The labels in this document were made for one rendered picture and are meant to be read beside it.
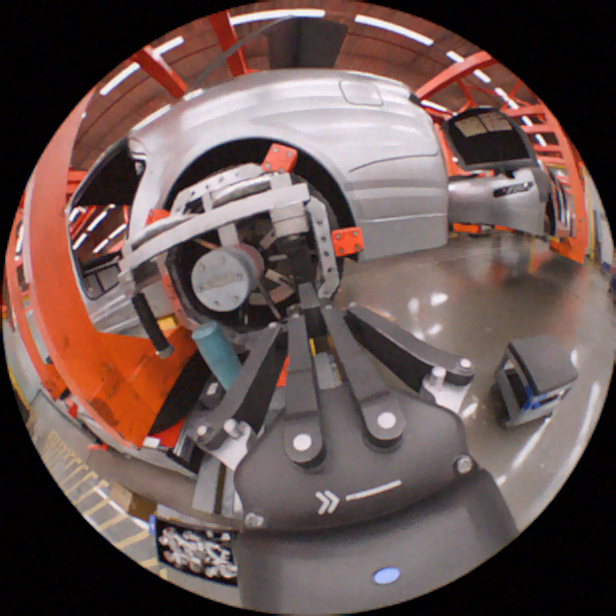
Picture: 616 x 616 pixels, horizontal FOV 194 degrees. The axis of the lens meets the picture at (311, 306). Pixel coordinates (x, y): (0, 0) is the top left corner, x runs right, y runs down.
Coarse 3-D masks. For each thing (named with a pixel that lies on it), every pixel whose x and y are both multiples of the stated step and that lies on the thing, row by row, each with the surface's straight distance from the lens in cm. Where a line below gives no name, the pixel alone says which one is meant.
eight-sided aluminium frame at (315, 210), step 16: (224, 176) 55; (240, 176) 53; (256, 176) 52; (192, 192) 59; (176, 208) 60; (192, 208) 62; (304, 208) 50; (320, 208) 50; (320, 224) 54; (320, 240) 50; (160, 256) 63; (320, 256) 50; (160, 272) 65; (176, 272) 66; (336, 272) 52; (176, 288) 64; (320, 288) 52; (176, 304) 65; (192, 320) 64; (208, 320) 67; (240, 336) 66; (256, 336) 64; (240, 352) 64
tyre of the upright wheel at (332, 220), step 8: (224, 168) 66; (232, 168) 64; (208, 176) 67; (296, 176) 60; (312, 192) 59; (320, 200) 59; (328, 208) 59; (328, 216) 59; (328, 224) 58; (336, 224) 59; (176, 256) 70; (176, 264) 71; (336, 264) 60; (336, 288) 62; (192, 304) 72; (200, 312) 72
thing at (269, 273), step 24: (192, 240) 69; (264, 240) 60; (312, 240) 66; (192, 264) 76; (264, 264) 65; (312, 264) 73; (192, 288) 72; (264, 288) 63; (216, 312) 73; (240, 312) 68; (264, 312) 79
